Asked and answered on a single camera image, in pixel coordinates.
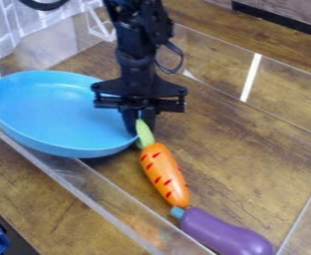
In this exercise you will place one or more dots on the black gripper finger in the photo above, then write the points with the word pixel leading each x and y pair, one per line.
pixel 149 117
pixel 130 117

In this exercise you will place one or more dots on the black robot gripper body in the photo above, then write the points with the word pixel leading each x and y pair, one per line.
pixel 139 89

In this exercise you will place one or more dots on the orange toy carrot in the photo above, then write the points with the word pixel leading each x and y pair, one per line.
pixel 162 168

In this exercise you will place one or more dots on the blue oval plastic tray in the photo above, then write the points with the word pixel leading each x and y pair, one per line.
pixel 49 114

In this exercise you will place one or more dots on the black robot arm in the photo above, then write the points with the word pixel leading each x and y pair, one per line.
pixel 143 29

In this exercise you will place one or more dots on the white mesh curtain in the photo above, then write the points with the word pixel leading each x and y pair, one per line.
pixel 26 16

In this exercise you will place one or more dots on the purple toy eggplant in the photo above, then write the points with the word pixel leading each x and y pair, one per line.
pixel 224 237

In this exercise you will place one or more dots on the clear acrylic enclosure wall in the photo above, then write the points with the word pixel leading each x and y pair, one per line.
pixel 241 140

